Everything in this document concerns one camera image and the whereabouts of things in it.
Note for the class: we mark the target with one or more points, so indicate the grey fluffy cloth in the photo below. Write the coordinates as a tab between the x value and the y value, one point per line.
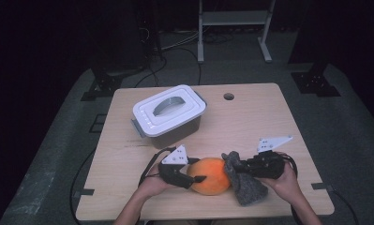
247	190

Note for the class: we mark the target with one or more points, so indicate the black stand base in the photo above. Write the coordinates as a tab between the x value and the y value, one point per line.
105	84
316	84

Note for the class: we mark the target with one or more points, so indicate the orange plush toy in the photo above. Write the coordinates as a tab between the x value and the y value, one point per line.
209	175

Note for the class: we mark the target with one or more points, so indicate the black equipment rack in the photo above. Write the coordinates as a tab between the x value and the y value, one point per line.
150	31

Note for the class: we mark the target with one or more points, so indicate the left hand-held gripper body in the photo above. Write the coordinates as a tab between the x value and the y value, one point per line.
176	156

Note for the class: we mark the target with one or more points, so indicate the white box lid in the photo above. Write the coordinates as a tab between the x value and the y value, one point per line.
150	117

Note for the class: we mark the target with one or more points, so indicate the white metal stand frame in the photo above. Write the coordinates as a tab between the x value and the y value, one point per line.
201	47

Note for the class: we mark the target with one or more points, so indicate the black table edge bracket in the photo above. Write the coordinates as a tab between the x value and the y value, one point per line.
320	186
86	192

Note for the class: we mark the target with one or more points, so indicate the person's left hand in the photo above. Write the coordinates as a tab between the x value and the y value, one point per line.
152	186

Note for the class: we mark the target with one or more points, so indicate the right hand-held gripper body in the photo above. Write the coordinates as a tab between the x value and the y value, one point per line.
267	165

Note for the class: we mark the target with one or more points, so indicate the brown transparent storage box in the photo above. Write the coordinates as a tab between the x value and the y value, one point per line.
175	136

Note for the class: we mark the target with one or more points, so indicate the person's right hand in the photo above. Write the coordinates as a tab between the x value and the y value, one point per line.
287	187

